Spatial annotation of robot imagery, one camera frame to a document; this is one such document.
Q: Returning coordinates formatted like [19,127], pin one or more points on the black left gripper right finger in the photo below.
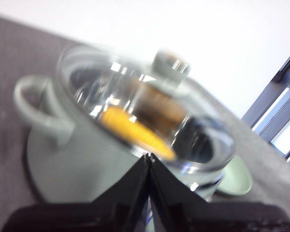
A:
[203,217]

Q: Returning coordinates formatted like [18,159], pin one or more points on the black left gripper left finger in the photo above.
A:
[91,217]

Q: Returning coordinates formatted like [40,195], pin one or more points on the yellow corn cob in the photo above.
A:
[135,131]

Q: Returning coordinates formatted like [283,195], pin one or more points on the glass lid with green knob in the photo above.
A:
[169,67]

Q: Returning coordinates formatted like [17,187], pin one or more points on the pale green round plate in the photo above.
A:
[236,181]

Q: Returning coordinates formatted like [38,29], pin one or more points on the pale green electric steamer pot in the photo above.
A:
[75,157]

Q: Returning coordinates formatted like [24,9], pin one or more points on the dark window frame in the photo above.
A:
[273,96]

